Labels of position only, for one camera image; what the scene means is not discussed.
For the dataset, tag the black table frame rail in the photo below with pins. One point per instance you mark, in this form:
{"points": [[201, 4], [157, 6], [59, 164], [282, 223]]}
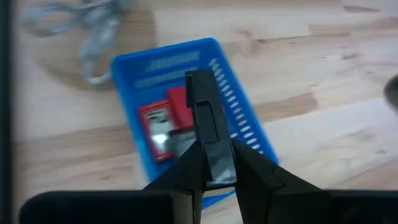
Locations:
{"points": [[4, 109]]}

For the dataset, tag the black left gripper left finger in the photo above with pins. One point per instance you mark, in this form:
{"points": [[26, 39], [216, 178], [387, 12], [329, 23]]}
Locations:
{"points": [[124, 208]]}

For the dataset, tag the red tray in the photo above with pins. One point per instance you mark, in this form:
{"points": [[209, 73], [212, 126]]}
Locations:
{"points": [[180, 107]]}

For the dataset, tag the red small digital display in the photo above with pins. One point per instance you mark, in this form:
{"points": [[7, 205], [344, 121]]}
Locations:
{"points": [[157, 133]]}

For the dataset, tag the blue plastic basket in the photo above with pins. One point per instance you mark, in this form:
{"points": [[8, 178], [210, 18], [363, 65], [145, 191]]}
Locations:
{"points": [[161, 71]]}

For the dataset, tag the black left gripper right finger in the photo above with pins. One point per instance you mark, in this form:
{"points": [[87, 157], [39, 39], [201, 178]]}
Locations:
{"points": [[280, 205]]}

